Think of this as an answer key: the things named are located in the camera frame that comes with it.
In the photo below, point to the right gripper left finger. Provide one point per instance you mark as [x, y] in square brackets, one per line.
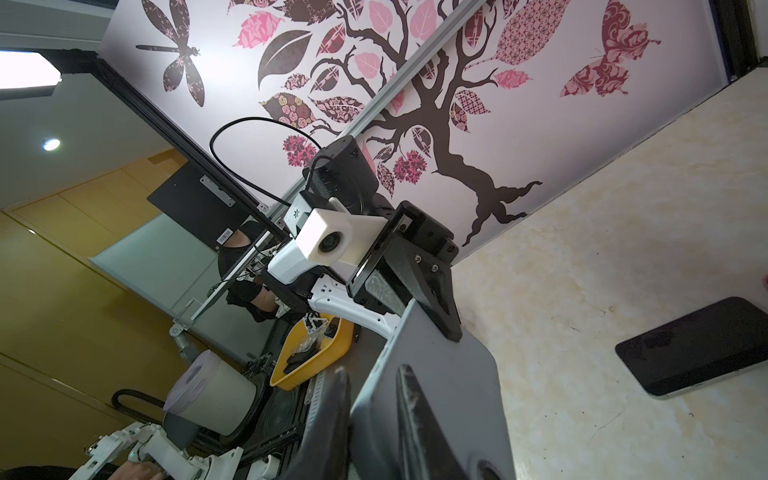
[324, 451]

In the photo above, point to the black monitor screen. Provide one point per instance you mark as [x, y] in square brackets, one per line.
[199, 205]

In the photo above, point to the right black smartphone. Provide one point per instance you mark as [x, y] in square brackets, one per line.
[720, 339]

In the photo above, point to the yellow plastic bin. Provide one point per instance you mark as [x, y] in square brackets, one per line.
[312, 345]

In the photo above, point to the white paper roll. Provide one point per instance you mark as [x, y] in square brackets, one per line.
[211, 394]

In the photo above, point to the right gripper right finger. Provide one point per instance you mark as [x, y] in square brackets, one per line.
[424, 452]

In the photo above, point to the light blue phone case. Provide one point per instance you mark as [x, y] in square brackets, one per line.
[461, 384]

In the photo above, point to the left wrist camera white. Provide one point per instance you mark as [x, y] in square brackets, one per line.
[335, 234]

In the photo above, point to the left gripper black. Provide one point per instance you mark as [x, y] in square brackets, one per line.
[410, 259]

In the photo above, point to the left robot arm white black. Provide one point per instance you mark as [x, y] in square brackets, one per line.
[339, 170]

